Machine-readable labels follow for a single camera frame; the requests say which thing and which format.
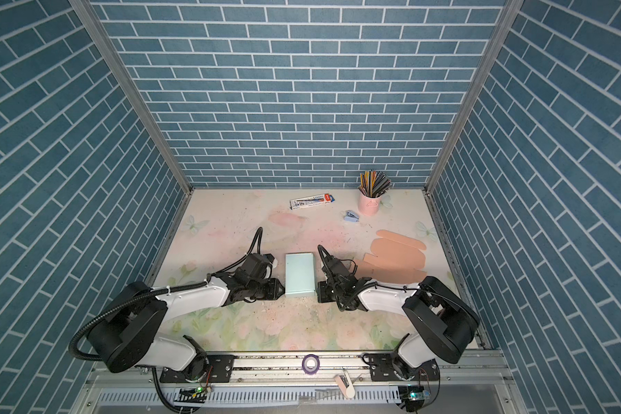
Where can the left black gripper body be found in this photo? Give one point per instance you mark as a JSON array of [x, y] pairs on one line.
[[252, 288]]

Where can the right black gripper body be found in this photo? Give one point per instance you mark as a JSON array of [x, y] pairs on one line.
[[339, 295]]

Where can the light blue paper box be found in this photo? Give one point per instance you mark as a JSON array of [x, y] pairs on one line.
[[300, 275]]

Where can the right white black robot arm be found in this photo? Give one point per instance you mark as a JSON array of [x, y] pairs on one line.
[[444, 324]]

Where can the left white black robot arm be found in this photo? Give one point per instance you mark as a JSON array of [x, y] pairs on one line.
[[127, 333]]

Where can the pink flat paper box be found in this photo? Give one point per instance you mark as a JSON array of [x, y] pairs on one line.
[[393, 258]]

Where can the white pencil box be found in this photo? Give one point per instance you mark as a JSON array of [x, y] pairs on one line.
[[311, 201]]

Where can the blue small stapler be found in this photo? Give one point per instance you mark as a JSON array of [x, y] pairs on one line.
[[351, 216]]

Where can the pink pen cup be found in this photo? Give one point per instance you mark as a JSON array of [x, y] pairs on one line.
[[368, 206]]

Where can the purple tape roll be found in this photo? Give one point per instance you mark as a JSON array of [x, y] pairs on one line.
[[311, 364]]

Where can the white pink small tool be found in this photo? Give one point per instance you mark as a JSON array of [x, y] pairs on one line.
[[345, 385]]

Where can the colored pencils bundle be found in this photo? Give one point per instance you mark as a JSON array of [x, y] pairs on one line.
[[374, 184]]

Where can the metal base rail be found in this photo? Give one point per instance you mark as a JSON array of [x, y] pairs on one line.
[[480, 382]]

